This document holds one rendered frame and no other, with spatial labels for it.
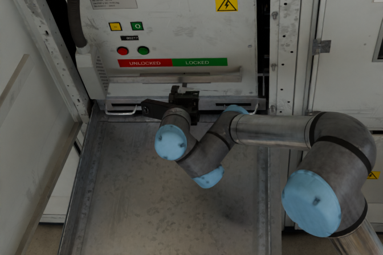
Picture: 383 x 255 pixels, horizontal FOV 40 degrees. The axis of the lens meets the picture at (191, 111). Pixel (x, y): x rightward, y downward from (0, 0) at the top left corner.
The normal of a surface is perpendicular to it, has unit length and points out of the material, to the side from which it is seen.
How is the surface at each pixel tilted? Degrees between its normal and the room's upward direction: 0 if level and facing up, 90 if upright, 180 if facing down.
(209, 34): 90
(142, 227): 0
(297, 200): 85
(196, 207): 0
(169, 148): 60
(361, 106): 90
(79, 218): 0
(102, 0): 90
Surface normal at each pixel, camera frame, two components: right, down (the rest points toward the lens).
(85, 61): -0.12, 0.42
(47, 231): -0.11, -0.58
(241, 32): -0.08, 0.81
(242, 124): -0.76, -0.36
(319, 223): -0.65, 0.60
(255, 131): -0.82, 0.00
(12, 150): 0.96, 0.14
